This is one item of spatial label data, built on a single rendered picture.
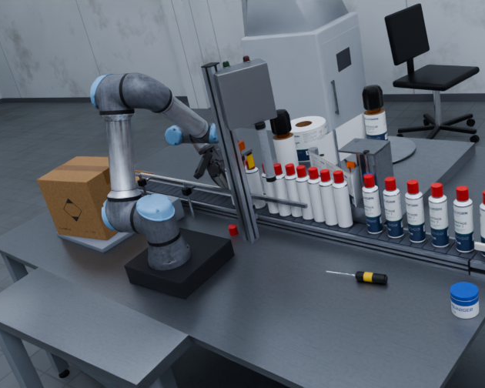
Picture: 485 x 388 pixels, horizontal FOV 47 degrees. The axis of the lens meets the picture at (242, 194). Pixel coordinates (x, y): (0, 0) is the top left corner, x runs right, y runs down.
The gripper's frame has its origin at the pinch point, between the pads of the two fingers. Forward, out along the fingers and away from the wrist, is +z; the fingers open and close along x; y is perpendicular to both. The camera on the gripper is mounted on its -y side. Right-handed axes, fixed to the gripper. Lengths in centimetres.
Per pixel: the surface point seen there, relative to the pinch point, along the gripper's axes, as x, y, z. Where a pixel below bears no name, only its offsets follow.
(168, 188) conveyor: 39.1, 1.4, -16.2
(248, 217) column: -20.7, -15.2, 11.6
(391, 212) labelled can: -67, -2, 33
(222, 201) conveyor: 7.3, -0.3, 2.1
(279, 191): -28.3, -2.5, 9.9
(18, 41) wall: 656, 310, -390
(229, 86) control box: -50, -15, -28
